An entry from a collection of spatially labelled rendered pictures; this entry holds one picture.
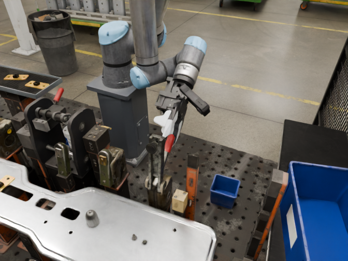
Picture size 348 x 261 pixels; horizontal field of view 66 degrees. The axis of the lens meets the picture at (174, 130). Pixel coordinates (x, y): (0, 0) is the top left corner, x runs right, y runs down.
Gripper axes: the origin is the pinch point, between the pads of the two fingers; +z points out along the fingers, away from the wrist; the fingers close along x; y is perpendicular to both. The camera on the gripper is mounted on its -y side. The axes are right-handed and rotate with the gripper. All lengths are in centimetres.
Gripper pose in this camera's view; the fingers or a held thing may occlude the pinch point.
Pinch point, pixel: (170, 141)
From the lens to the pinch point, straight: 79.3
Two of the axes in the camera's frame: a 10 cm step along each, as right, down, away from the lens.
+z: -3.1, 9.1, -2.7
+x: -2.0, -3.4, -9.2
